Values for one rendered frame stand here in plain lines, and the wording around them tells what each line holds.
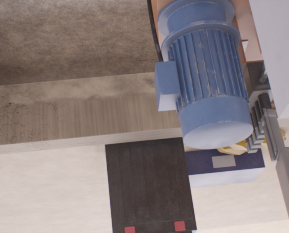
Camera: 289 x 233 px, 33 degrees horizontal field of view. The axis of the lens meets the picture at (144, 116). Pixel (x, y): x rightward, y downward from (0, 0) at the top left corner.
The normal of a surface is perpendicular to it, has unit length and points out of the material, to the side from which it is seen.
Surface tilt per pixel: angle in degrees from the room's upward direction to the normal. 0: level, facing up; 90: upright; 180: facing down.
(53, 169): 0
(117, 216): 90
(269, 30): 90
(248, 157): 90
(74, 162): 0
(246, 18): 0
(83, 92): 90
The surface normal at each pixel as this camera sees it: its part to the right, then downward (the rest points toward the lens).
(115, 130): 0.03, -0.41
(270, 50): -0.99, 0.09
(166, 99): 0.11, 0.91
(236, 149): -0.20, 0.87
